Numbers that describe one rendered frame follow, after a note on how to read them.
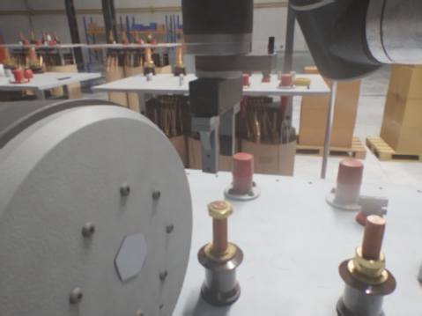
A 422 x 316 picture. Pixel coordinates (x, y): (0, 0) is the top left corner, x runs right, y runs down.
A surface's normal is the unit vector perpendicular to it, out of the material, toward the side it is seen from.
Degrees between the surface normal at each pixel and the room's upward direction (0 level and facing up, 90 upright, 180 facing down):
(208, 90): 90
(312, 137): 90
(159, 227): 84
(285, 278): 0
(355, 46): 123
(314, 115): 90
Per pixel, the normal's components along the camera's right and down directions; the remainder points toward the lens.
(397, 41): -0.70, 0.68
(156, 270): 0.90, 0.04
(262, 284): -0.02, -0.93
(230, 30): 0.26, 0.34
